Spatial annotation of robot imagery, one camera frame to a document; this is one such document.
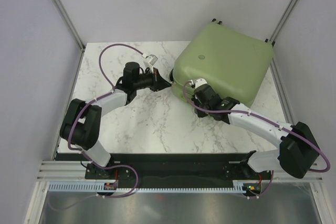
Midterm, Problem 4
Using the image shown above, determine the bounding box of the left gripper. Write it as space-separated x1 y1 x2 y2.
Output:
133 67 169 91

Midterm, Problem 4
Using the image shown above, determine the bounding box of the green suitcase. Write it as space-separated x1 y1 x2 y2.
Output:
170 19 274 107

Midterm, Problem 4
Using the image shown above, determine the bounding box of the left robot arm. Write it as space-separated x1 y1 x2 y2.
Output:
60 62 171 179

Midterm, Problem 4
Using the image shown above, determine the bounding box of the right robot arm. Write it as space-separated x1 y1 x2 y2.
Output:
192 84 319 179

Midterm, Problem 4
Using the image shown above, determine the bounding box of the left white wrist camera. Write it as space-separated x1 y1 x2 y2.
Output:
143 55 158 73

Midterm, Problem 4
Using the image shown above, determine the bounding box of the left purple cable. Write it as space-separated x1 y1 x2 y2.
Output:
67 43 148 200

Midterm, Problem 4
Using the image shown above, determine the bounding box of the purple cable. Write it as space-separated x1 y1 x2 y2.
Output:
182 79 331 200
67 43 148 200

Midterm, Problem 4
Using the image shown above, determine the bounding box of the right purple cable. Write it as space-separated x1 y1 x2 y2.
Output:
182 79 331 200

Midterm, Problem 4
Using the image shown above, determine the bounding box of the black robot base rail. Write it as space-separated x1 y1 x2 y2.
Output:
85 153 271 191

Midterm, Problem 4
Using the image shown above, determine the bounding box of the right aluminium frame post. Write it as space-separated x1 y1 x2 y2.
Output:
265 0 299 46

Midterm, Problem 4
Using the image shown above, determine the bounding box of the aluminium frame post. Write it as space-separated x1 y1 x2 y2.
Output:
36 0 86 51
265 0 299 46

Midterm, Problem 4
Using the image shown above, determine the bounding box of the left aluminium frame post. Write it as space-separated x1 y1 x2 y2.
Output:
36 0 86 51

